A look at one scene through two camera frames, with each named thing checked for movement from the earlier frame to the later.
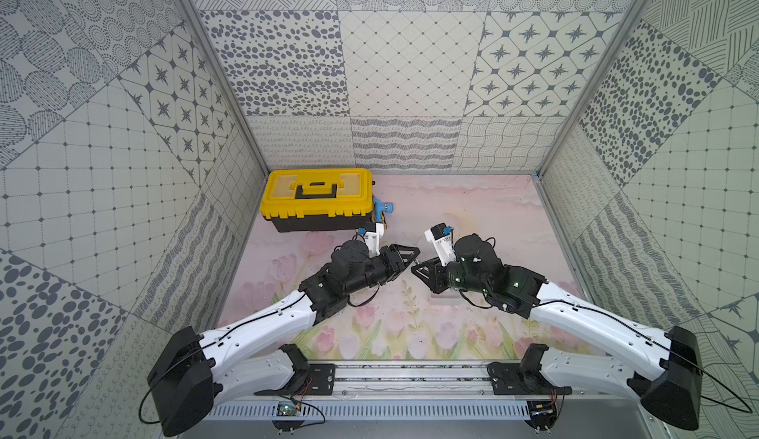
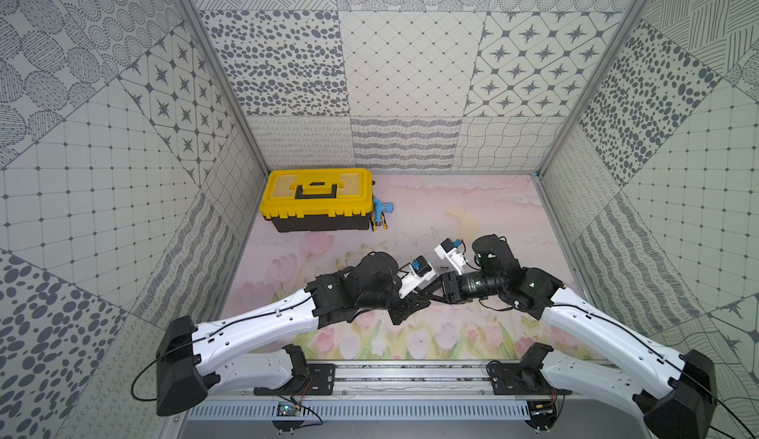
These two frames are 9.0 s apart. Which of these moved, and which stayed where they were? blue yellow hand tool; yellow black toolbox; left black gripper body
Moved: left black gripper body
Stayed: blue yellow hand tool; yellow black toolbox
